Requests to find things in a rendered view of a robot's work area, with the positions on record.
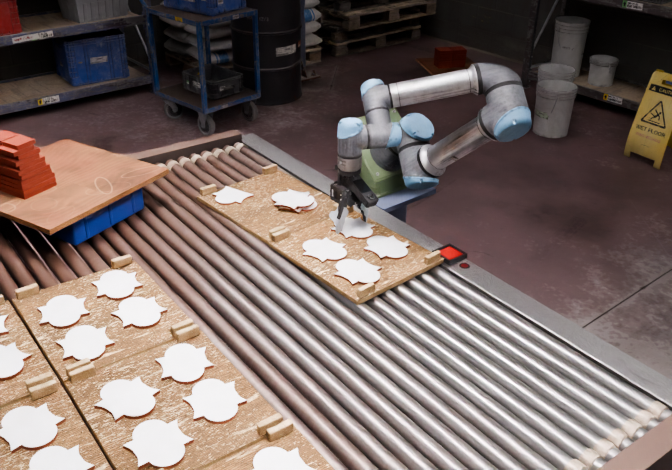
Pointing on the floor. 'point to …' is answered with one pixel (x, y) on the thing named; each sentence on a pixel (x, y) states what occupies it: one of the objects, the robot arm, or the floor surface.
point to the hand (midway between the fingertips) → (353, 227)
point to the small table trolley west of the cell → (176, 96)
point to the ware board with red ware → (446, 60)
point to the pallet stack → (367, 4)
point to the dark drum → (270, 41)
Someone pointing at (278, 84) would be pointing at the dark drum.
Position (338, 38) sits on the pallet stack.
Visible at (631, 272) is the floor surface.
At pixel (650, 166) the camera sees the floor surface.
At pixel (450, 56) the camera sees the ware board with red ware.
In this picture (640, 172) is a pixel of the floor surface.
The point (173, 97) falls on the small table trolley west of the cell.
